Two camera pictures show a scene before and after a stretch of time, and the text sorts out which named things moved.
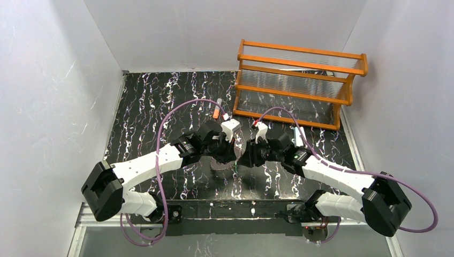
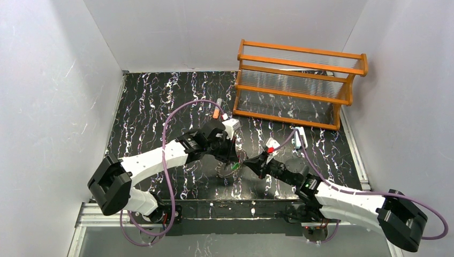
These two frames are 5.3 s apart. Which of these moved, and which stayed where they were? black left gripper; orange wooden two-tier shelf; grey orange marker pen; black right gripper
Moved: black right gripper
Stayed: orange wooden two-tier shelf; black left gripper; grey orange marker pen
